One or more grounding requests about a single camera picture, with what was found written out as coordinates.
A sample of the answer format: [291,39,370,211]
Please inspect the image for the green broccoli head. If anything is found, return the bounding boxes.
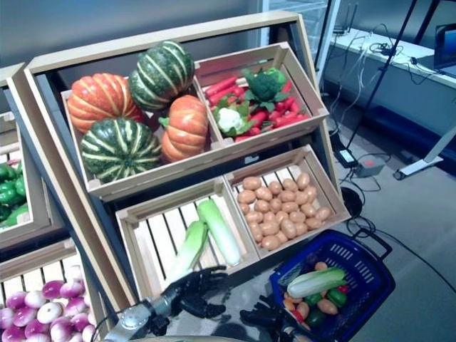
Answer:
[242,67,291,113]

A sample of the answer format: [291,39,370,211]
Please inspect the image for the white office table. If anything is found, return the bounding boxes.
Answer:
[328,28,456,120]

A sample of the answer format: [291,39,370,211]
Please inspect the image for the wooden display shelf frame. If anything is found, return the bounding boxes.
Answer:
[6,10,352,314]

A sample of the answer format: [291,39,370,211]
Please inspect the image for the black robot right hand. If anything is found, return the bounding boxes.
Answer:
[239,294,290,334]

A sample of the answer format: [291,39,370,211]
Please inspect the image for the black floor cable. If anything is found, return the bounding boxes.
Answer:
[346,215,456,284]

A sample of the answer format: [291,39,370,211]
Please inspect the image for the round black stand base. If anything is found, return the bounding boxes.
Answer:
[340,186,365,218]

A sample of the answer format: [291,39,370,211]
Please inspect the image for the grey box with red button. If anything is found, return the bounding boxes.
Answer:
[353,155,387,179]

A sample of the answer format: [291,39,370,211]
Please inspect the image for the wooden crate with pumpkins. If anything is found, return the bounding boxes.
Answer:
[61,76,235,203]

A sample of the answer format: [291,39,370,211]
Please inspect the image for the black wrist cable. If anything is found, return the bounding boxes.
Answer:
[90,312,124,336]

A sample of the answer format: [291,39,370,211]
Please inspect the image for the black power adapter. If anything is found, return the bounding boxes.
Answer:
[332,147,359,168]

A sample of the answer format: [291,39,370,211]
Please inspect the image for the long black stand pole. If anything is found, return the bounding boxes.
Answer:
[346,0,418,150]

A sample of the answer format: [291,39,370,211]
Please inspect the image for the wooden crate with cabbages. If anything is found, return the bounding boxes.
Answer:
[115,176,261,301]

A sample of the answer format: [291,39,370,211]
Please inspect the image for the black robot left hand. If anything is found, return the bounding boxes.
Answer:
[164,265,229,319]

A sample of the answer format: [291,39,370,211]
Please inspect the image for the open laptop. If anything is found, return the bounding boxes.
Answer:
[433,23,456,78]

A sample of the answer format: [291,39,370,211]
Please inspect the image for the wooden crate with onions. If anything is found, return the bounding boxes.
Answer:
[0,238,110,342]

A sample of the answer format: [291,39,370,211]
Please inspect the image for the long orange carrot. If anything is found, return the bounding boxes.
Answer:
[204,76,238,98]
[208,85,245,106]

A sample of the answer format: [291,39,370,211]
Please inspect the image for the green striped pumpkin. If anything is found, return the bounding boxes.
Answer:
[127,40,196,113]
[80,118,163,185]

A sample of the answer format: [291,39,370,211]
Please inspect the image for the napa cabbage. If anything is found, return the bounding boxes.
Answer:
[286,266,348,300]
[196,198,243,268]
[164,220,209,286]

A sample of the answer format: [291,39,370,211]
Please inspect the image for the white cauliflower with leaves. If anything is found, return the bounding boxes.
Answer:
[211,98,255,138]

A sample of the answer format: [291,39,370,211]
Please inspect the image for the wooden crate with potatoes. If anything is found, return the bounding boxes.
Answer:
[223,144,352,260]

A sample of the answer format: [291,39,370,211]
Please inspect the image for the large orange pumpkin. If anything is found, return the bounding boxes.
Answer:
[66,73,146,135]

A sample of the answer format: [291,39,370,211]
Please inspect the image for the wooden crate with carrots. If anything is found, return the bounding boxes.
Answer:
[193,41,330,147]

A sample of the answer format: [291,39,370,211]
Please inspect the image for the blue plastic shopping basket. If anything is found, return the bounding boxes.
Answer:
[268,227,397,342]

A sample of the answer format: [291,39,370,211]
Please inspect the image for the red chili pepper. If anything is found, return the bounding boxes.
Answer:
[291,309,311,331]

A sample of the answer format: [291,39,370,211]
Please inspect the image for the white table leg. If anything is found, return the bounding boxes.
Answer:
[393,124,456,181]

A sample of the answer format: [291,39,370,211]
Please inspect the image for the black cable bundle on table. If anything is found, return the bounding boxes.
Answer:
[368,41,404,57]

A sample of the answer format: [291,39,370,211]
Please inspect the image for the small orange pumpkin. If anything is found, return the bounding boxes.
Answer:
[158,94,209,164]

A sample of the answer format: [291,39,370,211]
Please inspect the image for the wooden crate with green peppers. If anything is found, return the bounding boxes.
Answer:
[0,110,55,250]

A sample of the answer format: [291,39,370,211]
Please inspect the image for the neighbouring wooden shelf frame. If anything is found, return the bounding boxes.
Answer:
[0,63,78,271]

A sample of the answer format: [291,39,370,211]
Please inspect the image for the black router with antennas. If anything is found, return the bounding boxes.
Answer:
[333,2,358,36]

